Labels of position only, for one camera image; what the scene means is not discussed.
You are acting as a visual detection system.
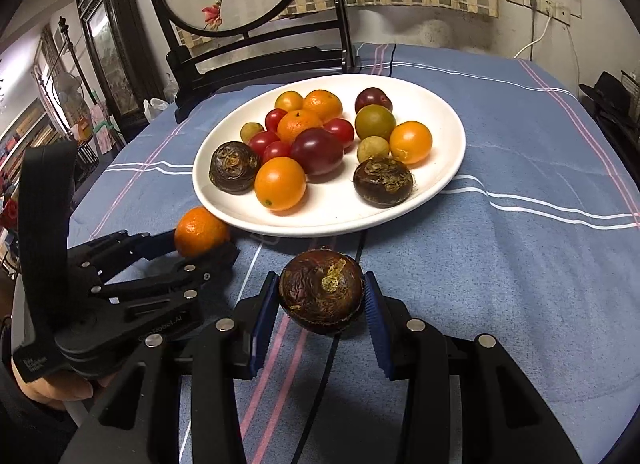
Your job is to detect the black hat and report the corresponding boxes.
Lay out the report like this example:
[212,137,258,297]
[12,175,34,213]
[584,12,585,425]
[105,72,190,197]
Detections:
[579,71,633,114]

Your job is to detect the person's left hand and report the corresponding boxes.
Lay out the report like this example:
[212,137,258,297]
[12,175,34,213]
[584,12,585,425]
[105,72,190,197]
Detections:
[12,366,118,412]

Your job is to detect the dark red plum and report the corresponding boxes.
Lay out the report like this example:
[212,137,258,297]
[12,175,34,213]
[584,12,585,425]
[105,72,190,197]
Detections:
[290,127,345,177]

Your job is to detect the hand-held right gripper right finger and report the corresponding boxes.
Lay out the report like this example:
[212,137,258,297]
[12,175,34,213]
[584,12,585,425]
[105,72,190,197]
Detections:
[363,271,583,464]

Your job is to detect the wooden bookshelf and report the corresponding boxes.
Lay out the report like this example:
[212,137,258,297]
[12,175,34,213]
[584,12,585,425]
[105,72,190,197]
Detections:
[0,98,66,179]

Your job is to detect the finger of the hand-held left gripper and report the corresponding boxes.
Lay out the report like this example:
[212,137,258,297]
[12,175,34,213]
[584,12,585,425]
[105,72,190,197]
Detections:
[67,230,180,279]
[97,241,242,312]

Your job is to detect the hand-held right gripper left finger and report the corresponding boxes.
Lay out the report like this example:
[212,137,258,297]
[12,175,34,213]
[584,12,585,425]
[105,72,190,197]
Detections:
[60,271,281,464]

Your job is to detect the dark purple plum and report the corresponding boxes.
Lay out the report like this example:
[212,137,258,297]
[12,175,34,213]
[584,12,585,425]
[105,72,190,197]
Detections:
[354,87,393,114]

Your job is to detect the black wooden cabinet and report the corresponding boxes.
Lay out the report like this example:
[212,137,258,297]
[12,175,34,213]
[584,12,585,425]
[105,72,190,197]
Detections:
[76,0,166,139]

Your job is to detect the dark brown water chestnut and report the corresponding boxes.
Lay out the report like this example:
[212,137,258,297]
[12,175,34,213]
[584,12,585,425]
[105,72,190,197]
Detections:
[353,156,416,209]
[278,250,366,335]
[208,141,262,195]

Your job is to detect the smooth orange citrus fruit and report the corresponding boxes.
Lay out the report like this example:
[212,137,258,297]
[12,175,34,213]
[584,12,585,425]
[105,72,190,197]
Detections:
[389,121,433,165]
[274,90,305,114]
[254,156,307,212]

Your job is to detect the white plastic bag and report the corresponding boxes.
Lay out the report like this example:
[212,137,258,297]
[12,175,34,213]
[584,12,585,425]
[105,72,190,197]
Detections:
[144,98,171,121]

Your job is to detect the green yellow plum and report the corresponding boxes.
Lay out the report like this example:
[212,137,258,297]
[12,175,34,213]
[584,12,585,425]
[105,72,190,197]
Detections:
[354,104,397,141]

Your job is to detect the wall power sockets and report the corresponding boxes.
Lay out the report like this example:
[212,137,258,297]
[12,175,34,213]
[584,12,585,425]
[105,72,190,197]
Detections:
[527,0,572,24]

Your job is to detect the orange tangerine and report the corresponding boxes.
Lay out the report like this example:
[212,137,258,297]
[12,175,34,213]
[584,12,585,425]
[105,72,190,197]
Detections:
[276,108,324,145]
[303,89,344,123]
[174,206,231,259]

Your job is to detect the white cable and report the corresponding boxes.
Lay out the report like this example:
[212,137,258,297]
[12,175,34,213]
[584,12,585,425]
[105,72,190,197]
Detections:
[515,14,553,59]

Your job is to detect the white oval plate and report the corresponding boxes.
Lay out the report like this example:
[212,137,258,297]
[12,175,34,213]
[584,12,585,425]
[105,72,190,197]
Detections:
[192,74,467,238]

